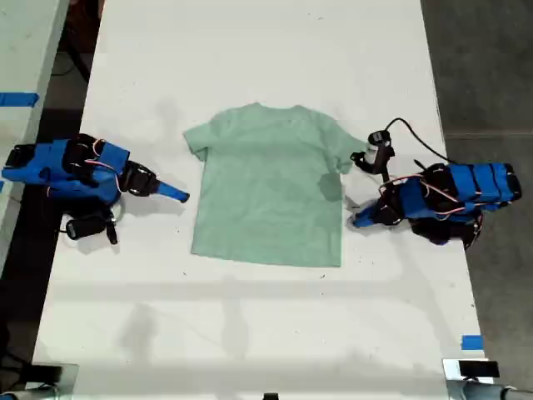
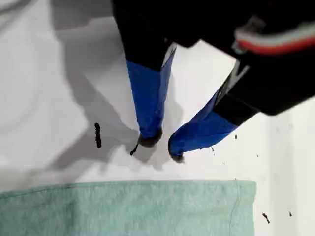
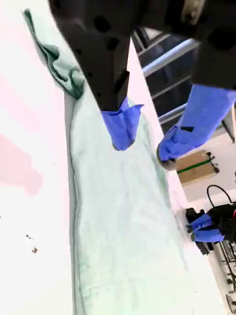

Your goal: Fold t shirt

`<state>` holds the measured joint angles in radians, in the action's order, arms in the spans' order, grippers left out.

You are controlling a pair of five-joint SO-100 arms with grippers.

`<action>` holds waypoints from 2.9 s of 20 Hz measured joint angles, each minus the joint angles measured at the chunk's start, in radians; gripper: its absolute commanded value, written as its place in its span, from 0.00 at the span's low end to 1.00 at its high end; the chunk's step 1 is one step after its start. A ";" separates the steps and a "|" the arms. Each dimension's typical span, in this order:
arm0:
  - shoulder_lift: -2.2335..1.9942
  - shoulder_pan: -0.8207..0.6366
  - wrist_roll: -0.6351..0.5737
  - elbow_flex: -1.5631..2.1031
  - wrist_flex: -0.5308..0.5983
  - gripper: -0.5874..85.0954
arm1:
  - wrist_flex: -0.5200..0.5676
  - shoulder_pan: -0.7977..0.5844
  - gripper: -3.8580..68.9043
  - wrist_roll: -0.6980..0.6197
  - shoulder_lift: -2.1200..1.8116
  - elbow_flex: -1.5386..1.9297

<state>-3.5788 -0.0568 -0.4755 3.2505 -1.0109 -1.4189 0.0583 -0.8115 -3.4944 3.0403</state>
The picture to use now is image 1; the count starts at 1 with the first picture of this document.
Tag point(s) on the metal table clamp plate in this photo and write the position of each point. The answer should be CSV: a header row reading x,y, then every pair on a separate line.
x,y
70,381
450,375

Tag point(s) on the small black box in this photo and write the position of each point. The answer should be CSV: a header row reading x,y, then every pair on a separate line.
x,y
46,373
478,369

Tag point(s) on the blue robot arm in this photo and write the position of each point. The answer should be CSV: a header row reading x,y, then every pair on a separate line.
x,y
83,183
466,187

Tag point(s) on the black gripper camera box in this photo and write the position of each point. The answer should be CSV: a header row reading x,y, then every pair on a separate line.
x,y
379,143
85,227

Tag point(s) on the pale green T-shirt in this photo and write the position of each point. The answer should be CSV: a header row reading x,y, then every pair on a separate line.
x,y
270,187

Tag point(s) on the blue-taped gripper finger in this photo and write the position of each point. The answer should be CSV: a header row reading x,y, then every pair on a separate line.
x,y
172,191
365,217

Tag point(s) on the black camera stalk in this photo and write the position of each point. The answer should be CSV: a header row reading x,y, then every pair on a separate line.
x,y
112,229
375,164

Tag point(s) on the white side table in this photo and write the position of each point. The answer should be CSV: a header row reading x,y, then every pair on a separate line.
x,y
25,62

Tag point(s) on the long blue tape strip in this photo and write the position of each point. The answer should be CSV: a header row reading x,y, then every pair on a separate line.
x,y
18,99

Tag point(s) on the square blue tape piece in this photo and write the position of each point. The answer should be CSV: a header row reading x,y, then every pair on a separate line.
x,y
472,342

